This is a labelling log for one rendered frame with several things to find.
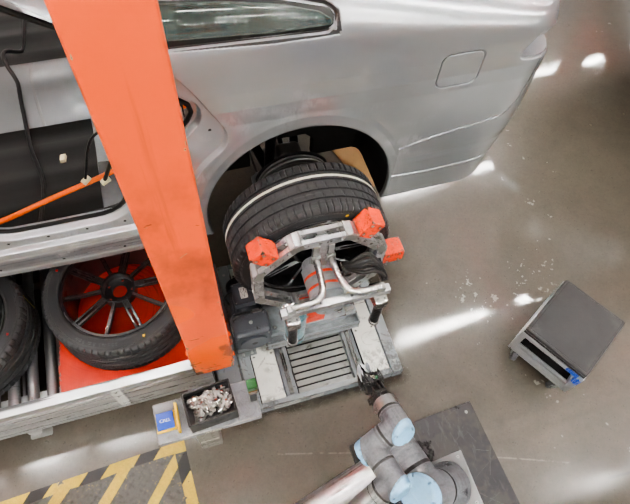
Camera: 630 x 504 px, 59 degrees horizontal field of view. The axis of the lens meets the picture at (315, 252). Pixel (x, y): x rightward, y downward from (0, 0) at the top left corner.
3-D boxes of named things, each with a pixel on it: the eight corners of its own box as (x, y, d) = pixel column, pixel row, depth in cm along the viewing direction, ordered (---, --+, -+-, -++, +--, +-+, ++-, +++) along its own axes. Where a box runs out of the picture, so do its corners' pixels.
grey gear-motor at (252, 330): (254, 284, 304) (252, 252, 274) (274, 355, 284) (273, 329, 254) (222, 292, 300) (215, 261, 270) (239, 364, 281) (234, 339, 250)
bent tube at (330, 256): (368, 247, 215) (372, 233, 206) (385, 291, 206) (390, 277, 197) (324, 257, 211) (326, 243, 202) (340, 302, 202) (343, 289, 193)
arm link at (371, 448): (365, 472, 189) (393, 449, 188) (347, 443, 196) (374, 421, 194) (374, 473, 197) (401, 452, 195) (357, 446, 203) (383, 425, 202)
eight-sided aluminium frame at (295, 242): (368, 277, 254) (389, 209, 207) (373, 289, 251) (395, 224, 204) (252, 305, 243) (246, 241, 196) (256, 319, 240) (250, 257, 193)
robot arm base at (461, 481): (480, 494, 216) (470, 498, 208) (446, 521, 222) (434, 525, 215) (451, 451, 227) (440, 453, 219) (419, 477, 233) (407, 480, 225)
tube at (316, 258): (319, 259, 211) (321, 244, 202) (334, 303, 202) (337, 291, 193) (274, 269, 208) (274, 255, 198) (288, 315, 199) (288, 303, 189)
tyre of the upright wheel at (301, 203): (254, 152, 196) (202, 254, 244) (271, 206, 185) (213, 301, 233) (400, 165, 230) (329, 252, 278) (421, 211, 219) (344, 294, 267)
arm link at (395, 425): (387, 442, 188) (409, 424, 187) (371, 415, 198) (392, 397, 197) (400, 451, 194) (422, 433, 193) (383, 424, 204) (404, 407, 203)
